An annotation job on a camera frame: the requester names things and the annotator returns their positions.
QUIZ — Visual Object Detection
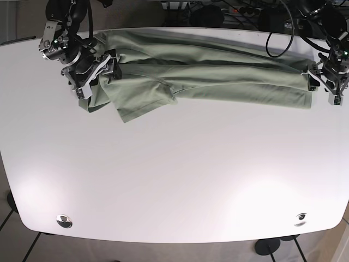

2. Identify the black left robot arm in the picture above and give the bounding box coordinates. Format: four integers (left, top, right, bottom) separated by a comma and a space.
296, 1, 348, 105

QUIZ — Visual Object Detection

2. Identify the right silver table grommet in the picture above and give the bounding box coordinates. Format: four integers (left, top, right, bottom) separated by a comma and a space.
293, 213, 308, 227

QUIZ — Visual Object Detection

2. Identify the sage green polo shirt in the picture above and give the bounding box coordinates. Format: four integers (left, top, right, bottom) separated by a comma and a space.
79, 30, 312, 122

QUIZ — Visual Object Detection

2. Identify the black round stand base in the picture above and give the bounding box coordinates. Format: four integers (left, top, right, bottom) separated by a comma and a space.
254, 238, 281, 256

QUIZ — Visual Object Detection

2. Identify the left silver table grommet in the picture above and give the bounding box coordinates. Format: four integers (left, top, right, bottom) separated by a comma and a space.
56, 214, 73, 229

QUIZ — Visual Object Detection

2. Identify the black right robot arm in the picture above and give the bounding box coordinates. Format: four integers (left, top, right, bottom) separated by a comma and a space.
39, 1, 122, 100

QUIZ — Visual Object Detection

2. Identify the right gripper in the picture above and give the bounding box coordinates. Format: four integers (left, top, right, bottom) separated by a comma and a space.
39, 20, 122, 100

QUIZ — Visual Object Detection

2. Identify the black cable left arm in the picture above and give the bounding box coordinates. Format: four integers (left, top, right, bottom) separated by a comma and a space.
266, 0, 332, 58

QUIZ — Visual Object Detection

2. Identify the silver table grommet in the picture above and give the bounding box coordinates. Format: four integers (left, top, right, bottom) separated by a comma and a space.
293, 213, 308, 227
56, 214, 73, 229

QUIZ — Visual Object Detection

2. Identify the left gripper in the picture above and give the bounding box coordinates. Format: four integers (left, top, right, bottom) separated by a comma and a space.
307, 40, 348, 106

